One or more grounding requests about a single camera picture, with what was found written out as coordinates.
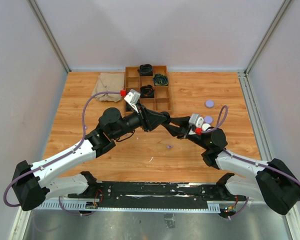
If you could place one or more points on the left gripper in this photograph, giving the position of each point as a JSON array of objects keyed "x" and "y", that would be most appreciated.
[{"x": 150, "y": 119}]

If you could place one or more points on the black rolled tie top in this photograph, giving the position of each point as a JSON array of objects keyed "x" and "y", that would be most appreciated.
[{"x": 145, "y": 70}]

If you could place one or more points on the black orange rolled tie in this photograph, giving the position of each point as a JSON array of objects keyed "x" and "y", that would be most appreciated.
[{"x": 147, "y": 91}]

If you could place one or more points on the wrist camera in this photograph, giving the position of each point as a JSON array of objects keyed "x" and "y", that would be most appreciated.
[
  {"x": 132, "y": 98},
  {"x": 196, "y": 121}
]

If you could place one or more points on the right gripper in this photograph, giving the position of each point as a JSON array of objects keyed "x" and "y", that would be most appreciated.
[{"x": 181, "y": 132}]

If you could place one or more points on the white earbud case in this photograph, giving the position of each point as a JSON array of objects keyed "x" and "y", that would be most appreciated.
[{"x": 205, "y": 127}]

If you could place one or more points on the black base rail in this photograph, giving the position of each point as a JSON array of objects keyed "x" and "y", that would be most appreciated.
[{"x": 157, "y": 195}]

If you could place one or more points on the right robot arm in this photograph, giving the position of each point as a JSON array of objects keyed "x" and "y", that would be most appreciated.
[{"x": 269, "y": 181}]

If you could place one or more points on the purple earbud case near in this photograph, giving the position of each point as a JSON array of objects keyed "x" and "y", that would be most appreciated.
[{"x": 208, "y": 119}]

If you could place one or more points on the dark floral folded tie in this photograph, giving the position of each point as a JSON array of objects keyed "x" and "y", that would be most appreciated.
[{"x": 129, "y": 106}]

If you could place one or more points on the blue yellow rolled tie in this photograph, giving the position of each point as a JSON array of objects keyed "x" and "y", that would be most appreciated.
[{"x": 160, "y": 80}]

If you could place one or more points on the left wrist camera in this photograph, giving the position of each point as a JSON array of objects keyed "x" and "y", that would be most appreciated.
[{"x": 132, "y": 98}]

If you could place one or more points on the black earbud case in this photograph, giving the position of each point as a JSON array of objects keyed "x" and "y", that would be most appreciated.
[{"x": 167, "y": 117}]

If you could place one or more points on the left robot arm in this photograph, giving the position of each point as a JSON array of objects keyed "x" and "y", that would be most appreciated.
[{"x": 31, "y": 182}]

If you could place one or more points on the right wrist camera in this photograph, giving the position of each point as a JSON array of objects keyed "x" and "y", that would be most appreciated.
[{"x": 196, "y": 121}]

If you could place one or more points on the beige folded cloth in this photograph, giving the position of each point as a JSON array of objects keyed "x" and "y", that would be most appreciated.
[{"x": 111, "y": 84}]

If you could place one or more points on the purple earbud case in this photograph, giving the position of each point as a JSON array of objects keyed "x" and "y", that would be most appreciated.
[
  {"x": 208, "y": 119},
  {"x": 209, "y": 104}
]

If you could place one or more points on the wooden compartment tray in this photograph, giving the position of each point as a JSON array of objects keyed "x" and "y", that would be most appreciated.
[{"x": 162, "y": 101}]

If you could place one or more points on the purple earbud case far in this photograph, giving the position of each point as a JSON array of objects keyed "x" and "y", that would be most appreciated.
[{"x": 209, "y": 104}]

